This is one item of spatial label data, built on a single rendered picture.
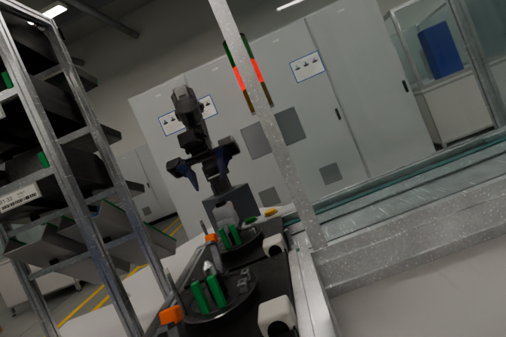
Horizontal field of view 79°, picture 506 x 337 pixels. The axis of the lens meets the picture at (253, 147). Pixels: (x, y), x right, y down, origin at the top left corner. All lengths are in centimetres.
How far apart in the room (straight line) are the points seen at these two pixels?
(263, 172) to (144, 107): 171
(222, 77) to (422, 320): 350
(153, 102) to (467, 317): 385
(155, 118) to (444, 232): 369
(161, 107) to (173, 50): 507
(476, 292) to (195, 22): 872
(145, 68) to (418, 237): 887
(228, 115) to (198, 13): 557
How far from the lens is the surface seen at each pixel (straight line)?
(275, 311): 46
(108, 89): 972
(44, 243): 88
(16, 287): 662
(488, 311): 59
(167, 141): 403
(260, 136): 62
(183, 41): 897
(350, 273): 68
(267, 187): 382
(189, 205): 408
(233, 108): 378
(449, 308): 60
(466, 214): 72
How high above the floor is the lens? 122
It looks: 2 degrees down
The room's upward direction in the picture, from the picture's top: 23 degrees counter-clockwise
